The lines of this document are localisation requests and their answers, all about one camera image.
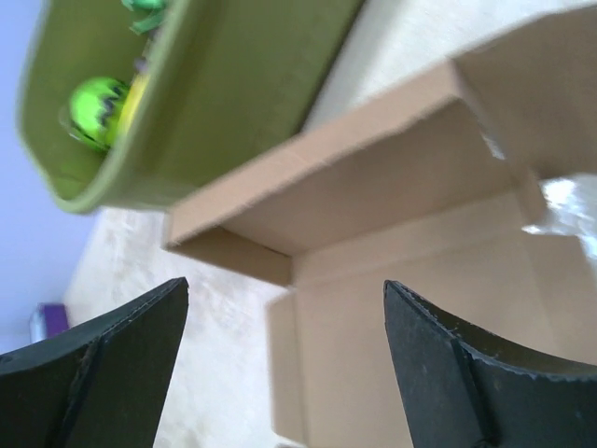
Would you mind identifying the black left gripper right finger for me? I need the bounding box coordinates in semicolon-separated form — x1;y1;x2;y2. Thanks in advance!
383;281;596;447

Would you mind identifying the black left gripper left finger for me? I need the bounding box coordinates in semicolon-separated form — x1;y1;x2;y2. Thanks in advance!
1;277;188;448

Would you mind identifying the brown cardboard box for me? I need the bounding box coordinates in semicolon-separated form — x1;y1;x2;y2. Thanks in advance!
166;5;596;447

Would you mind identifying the purple white rectangular box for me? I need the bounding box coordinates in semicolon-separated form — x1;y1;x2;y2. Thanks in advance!
29;302;70;343

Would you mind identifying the small toy watermelon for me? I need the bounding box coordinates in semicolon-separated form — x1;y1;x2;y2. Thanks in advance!
61;77;131;154

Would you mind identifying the yellow toy mango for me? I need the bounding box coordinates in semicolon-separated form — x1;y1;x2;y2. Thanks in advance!
113;73;149;145

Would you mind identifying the green plastic basket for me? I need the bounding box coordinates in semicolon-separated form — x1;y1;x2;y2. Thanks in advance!
19;1;364;214

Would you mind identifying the pink toy dragon fruit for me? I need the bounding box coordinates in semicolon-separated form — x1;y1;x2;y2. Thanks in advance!
121;0;170;35

